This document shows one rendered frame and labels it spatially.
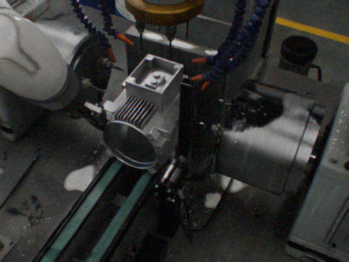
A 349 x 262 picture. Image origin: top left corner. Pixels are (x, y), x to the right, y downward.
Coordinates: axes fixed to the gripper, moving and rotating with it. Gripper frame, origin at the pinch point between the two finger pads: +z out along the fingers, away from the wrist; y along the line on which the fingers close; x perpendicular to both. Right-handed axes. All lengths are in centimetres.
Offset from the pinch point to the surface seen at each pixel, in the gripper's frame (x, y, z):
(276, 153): -7.2, -40.1, 3.7
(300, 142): -11.2, -44.2, 3.5
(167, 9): -24.9, -10.1, -12.2
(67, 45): -16.0, 17.9, 2.8
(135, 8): -23.3, -3.5, -12.4
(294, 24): -156, -11, 218
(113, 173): 9.3, -2.3, 16.2
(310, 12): -176, -18, 229
